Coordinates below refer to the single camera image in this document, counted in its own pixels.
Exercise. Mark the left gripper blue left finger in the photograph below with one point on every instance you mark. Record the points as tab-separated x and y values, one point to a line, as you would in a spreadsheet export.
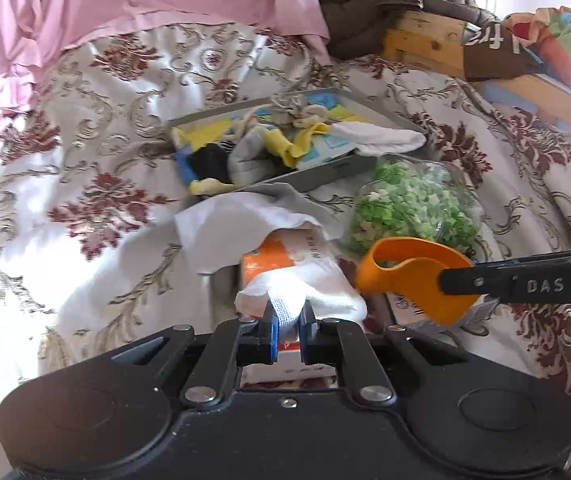
234	344

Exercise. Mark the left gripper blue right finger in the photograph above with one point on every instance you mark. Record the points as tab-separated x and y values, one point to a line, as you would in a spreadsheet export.
345	346

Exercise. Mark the white gauze cloth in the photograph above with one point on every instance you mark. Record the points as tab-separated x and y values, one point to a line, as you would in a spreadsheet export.
319	281

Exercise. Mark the black sock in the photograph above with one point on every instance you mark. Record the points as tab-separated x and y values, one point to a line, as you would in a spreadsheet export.
210	162

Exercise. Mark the white teal wipes packet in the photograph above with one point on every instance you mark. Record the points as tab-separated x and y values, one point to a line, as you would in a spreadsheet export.
324	148

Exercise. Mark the yellow sock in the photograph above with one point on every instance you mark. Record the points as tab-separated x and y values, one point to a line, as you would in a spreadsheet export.
290	151

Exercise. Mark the white sock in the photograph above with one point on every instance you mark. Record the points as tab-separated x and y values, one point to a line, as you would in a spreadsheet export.
374	140

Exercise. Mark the grey linen drawstring pouch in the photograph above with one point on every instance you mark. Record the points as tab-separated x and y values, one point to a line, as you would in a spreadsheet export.
295	111

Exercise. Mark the orange white medicine box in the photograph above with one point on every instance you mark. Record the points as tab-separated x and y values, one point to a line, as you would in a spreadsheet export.
280	250

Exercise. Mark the white grey cloth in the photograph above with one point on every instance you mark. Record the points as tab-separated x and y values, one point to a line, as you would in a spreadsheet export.
217	232

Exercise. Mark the bag of green pieces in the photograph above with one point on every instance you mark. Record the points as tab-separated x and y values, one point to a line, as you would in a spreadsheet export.
409	197

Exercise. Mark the floral satin bedspread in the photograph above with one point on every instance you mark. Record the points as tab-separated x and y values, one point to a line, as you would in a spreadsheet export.
89	256

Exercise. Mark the grey tray with cartoon drawing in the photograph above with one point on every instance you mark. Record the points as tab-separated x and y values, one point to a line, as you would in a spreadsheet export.
226	125

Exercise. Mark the colourful patchwork cloth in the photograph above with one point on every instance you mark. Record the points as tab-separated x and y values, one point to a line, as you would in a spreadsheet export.
547	33

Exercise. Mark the wooden bed frame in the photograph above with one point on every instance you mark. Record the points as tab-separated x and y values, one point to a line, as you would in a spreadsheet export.
435	42

